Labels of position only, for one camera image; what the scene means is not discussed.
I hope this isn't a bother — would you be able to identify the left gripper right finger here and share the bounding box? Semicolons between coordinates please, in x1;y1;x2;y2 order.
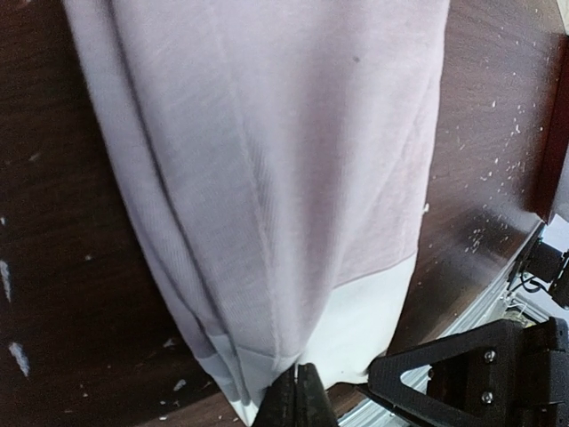
295;364;339;427

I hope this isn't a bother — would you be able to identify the mauve and cream underwear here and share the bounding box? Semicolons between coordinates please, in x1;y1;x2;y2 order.
64;1;450;425

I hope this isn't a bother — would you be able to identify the front aluminium rail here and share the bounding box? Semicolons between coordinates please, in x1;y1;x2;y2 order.
340;232;568;426

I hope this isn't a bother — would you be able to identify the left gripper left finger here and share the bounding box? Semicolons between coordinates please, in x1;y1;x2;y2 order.
252;368;296;427

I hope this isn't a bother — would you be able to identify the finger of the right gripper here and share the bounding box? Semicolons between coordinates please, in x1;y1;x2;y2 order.
361;318;568;427

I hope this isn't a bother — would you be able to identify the round red tray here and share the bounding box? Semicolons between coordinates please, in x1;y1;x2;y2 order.
530;36;568;223

